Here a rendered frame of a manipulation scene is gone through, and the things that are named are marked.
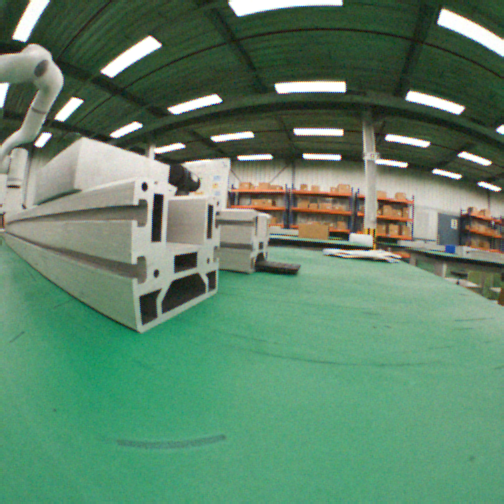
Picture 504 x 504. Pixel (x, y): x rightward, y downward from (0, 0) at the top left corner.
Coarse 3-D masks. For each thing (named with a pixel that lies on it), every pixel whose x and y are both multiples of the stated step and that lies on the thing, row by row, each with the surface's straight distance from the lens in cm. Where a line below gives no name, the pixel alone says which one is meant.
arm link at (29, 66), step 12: (36, 48) 90; (0, 60) 85; (12, 60) 84; (24, 60) 82; (36, 60) 81; (48, 60) 83; (0, 72) 84; (12, 72) 84; (24, 72) 82; (36, 72) 82; (0, 84) 88
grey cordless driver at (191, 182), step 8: (176, 168) 56; (184, 168) 56; (168, 176) 56; (176, 176) 55; (184, 176) 55; (192, 176) 59; (176, 184) 55; (184, 184) 57; (192, 184) 61; (200, 184) 67; (176, 192) 58; (184, 192) 59
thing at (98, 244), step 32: (96, 192) 15; (128, 192) 12; (160, 192) 13; (32, 224) 33; (64, 224) 20; (96, 224) 14; (128, 224) 11; (160, 224) 13; (192, 224) 17; (32, 256) 34; (64, 256) 21; (96, 256) 17; (128, 256) 12; (160, 256) 13; (192, 256) 16; (64, 288) 21; (96, 288) 15; (128, 288) 12; (160, 288) 13; (192, 288) 19; (128, 320) 13; (160, 320) 14
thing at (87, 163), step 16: (80, 144) 18; (96, 144) 19; (64, 160) 21; (80, 160) 18; (96, 160) 18; (112, 160) 19; (128, 160) 20; (144, 160) 22; (48, 176) 25; (64, 176) 20; (80, 176) 17; (96, 176) 18; (112, 176) 19; (128, 176) 20; (144, 176) 21; (160, 176) 23; (48, 192) 24; (64, 192) 19
